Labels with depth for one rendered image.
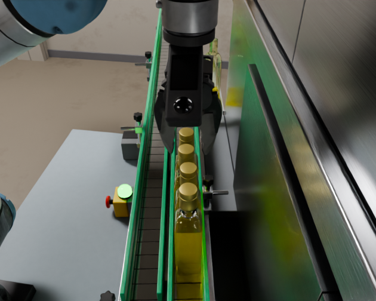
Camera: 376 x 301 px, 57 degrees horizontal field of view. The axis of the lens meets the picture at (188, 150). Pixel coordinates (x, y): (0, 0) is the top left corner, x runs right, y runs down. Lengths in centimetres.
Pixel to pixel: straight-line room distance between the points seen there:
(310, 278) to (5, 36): 38
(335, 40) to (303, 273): 25
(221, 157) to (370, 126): 85
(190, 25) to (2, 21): 21
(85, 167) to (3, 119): 194
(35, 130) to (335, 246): 276
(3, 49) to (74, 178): 96
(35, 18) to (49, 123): 270
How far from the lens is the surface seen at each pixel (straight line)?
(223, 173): 109
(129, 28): 367
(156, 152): 116
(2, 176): 264
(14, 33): 38
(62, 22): 33
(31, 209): 126
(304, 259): 41
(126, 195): 109
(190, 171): 68
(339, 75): 39
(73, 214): 120
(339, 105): 38
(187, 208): 66
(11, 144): 291
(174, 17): 46
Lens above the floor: 163
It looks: 40 degrees down
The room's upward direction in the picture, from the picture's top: straight up
